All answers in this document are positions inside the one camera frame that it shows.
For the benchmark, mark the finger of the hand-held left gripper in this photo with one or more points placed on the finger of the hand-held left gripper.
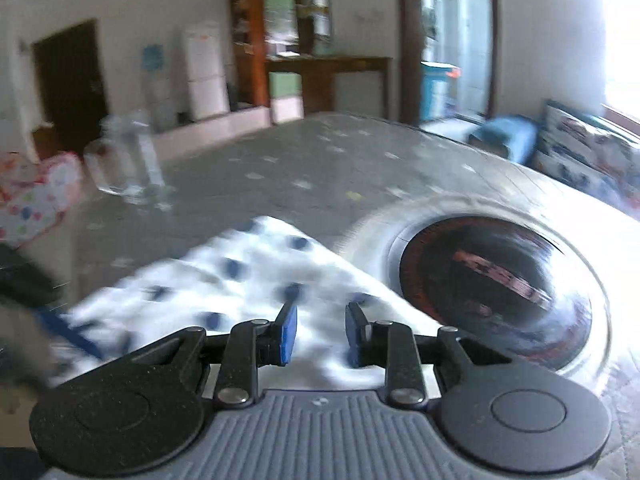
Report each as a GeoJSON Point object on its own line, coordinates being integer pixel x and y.
{"type": "Point", "coordinates": [70, 332]}

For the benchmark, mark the blue stool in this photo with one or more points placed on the blue stool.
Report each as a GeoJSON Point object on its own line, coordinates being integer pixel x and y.
{"type": "Point", "coordinates": [505, 137]}

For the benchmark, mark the wooden console table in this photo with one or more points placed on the wooden console table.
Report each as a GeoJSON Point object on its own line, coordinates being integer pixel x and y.
{"type": "Point", "coordinates": [330, 67]}

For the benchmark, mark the water dispenser with blue bottle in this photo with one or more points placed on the water dispenser with blue bottle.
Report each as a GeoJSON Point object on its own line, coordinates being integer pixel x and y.
{"type": "Point", "coordinates": [156, 85]}

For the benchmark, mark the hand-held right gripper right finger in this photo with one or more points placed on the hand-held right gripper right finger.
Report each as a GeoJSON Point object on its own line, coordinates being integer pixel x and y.
{"type": "Point", "coordinates": [354, 334]}

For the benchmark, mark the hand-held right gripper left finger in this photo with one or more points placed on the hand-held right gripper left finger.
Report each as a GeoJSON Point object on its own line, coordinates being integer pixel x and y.
{"type": "Point", "coordinates": [287, 334]}

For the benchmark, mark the dark wooden door frame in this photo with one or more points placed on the dark wooden door frame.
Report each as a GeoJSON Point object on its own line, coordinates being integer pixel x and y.
{"type": "Point", "coordinates": [409, 35]}

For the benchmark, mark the white blue-dotted garment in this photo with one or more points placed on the white blue-dotted garment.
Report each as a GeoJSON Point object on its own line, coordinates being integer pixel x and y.
{"type": "Point", "coordinates": [210, 270]}

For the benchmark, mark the round black cooktop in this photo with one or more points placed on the round black cooktop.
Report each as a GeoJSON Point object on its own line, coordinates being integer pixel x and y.
{"type": "Point", "coordinates": [500, 290]}

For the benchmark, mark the round induction cooker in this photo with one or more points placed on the round induction cooker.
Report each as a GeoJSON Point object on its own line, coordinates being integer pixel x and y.
{"type": "Point", "coordinates": [370, 232]}

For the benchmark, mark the clear glass jug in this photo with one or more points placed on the clear glass jug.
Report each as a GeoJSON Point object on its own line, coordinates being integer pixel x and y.
{"type": "Point", "coordinates": [125, 160]}

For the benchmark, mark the dark wooden door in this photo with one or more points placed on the dark wooden door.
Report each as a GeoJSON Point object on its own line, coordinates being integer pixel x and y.
{"type": "Point", "coordinates": [70, 90]}

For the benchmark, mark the white refrigerator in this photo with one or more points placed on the white refrigerator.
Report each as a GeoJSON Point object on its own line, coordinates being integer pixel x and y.
{"type": "Point", "coordinates": [205, 70]}

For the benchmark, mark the stack of printed boxes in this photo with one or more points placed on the stack of printed boxes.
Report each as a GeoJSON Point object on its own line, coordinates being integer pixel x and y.
{"type": "Point", "coordinates": [585, 150]}

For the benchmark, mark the tall wooden cabinet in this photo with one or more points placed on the tall wooden cabinet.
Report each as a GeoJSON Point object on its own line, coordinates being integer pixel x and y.
{"type": "Point", "coordinates": [250, 45]}

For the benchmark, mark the grey patterned tablecloth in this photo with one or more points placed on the grey patterned tablecloth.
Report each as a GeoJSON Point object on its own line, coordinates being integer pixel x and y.
{"type": "Point", "coordinates": [310, 160]}

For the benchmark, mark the green box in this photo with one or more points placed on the green box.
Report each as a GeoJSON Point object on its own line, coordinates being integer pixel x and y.
{"type": "Point", "coordinates": [286, 85]}

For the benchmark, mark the blue storage bin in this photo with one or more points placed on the blue storage bin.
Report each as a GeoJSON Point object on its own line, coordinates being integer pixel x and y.
{"type": "Point", "coordinates": [437, 90]}

